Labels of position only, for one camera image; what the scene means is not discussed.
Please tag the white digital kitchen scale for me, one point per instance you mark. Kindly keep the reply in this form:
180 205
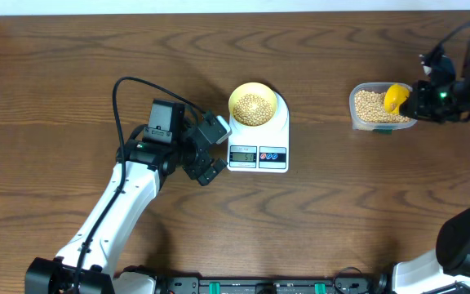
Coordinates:
264 148

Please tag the yellow measuring scoop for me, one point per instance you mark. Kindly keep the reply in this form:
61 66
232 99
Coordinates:
394 97

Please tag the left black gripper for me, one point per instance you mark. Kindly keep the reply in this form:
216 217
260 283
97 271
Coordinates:
201 153

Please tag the pale yellow bowl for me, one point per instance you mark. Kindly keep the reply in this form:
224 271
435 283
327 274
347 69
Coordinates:
252 88

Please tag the soybeans in container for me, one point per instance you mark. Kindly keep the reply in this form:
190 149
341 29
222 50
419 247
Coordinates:
370 108

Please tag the soybeans in bowl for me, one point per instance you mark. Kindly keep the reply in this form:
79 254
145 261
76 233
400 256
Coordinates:
253 110

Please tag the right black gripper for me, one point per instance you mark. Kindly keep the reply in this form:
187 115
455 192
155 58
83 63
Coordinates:
417 107

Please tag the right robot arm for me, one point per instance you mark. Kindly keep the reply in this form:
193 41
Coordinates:
446 268

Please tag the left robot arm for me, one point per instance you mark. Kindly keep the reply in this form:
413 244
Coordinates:
88 262

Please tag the clear plastic container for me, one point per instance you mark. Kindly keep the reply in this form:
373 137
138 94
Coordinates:
359 124

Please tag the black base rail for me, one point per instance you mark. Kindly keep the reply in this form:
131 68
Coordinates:
267 286

